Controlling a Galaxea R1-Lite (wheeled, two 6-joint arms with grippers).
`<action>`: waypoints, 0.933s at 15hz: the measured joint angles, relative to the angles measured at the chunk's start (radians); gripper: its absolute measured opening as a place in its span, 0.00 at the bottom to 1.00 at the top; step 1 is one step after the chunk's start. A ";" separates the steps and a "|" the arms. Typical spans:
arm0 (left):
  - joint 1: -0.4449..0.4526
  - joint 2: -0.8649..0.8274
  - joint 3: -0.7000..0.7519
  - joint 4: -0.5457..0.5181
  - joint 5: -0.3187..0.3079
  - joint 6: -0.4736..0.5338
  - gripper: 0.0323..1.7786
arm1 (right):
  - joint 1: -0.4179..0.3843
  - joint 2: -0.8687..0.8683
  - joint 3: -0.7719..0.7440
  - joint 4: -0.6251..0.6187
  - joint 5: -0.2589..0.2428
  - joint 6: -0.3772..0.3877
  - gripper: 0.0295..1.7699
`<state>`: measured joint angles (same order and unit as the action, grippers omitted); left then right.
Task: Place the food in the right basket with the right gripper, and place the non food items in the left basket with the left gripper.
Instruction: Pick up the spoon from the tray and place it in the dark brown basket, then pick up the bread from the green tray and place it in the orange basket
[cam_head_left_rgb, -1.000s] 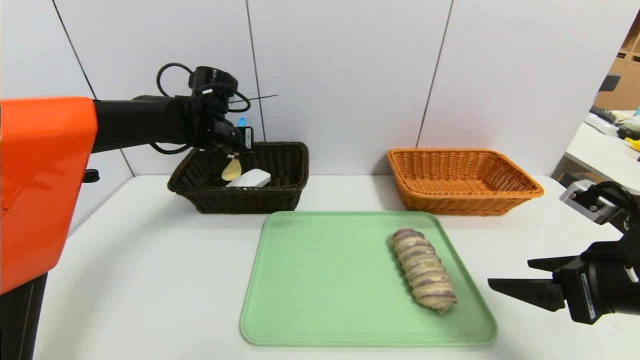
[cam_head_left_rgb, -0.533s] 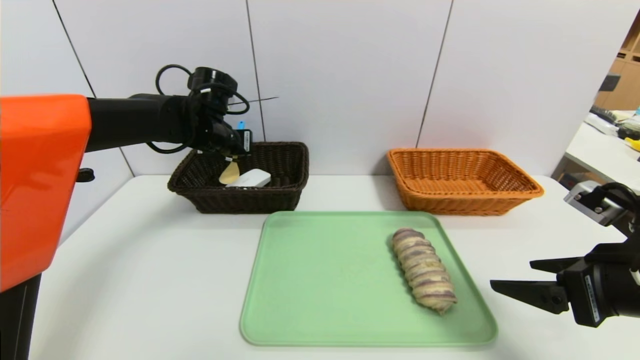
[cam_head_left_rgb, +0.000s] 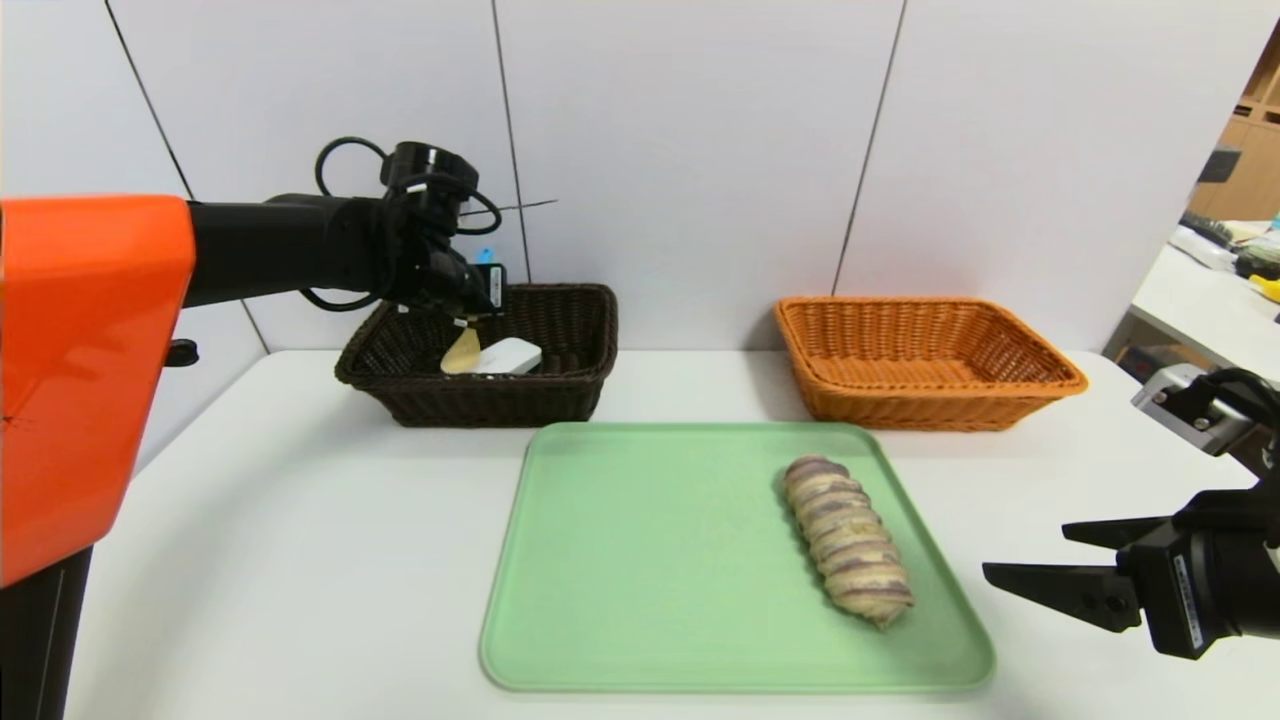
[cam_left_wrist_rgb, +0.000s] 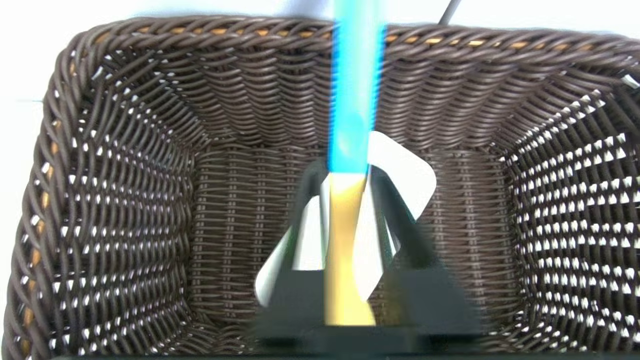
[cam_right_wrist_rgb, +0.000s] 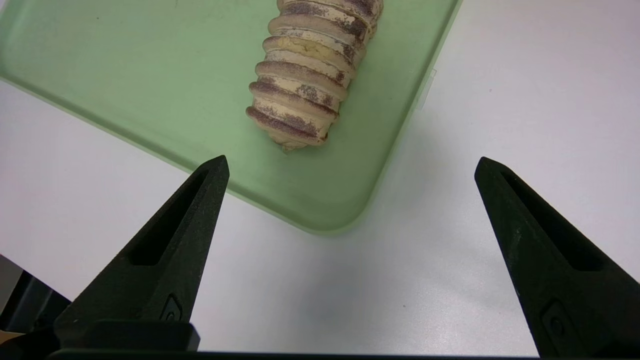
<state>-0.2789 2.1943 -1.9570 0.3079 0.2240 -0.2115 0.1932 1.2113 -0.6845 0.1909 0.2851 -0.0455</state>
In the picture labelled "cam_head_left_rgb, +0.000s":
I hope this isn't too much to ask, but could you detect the orange wicker basket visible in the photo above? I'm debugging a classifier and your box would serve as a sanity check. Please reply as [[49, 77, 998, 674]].
[[773, 296, 1088, 433]]

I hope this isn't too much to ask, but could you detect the black keyboard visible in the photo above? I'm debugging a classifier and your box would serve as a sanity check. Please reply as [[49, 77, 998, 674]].
[[1180, 212, 1241, 251]]

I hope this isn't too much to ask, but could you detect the light green plastic tray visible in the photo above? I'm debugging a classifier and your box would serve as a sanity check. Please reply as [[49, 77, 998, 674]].
[[478, 421, 996, 694]]

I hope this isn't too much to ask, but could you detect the wooden cabinet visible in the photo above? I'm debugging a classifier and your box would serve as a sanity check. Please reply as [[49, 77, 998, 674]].
[[1190, 20, 1280, 221]]

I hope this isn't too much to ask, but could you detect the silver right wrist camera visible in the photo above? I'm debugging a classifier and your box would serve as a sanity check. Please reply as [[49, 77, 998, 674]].
[[1132, 365, 1259, 456]]

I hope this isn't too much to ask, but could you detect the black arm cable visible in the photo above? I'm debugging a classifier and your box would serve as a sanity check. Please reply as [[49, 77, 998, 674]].
[[300, 137, 503, 313], [1200, 368, 1280, 426]]

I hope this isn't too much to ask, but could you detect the yellow spoon with blue handle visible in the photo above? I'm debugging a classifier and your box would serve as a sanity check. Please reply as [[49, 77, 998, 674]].
[[441, 248, 495, 375]]

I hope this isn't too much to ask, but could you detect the twisted purple swirl bread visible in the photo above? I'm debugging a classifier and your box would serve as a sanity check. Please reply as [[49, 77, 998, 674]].
[[781, 456, 915, 629]]

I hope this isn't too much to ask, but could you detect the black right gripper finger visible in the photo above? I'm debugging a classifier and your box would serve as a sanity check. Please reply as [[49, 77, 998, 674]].
[[1062, 515, 1172, 550], [981, 561, 1143, 634]]

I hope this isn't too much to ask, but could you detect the dark brown wicker basket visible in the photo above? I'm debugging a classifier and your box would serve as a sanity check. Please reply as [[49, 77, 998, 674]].
[[335, 283, 619, 429]]

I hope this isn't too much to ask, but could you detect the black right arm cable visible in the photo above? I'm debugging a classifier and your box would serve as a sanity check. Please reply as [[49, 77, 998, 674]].
[[1200, 368, 1280, 426]]

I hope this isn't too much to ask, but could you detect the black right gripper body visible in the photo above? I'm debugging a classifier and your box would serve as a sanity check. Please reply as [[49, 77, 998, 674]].
[[1115, 488, 1280, 661]]

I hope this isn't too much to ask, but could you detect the white side table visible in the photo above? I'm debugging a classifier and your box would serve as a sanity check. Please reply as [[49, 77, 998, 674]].
[[1128, 228, 1280, 386]]

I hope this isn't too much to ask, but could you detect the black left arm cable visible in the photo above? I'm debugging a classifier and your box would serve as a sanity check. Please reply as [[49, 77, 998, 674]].
[[300, 137, 503, 313]]

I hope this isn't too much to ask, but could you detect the white rectangular case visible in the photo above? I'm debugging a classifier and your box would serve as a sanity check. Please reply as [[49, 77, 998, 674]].
[[470, 338, 544, 376]]

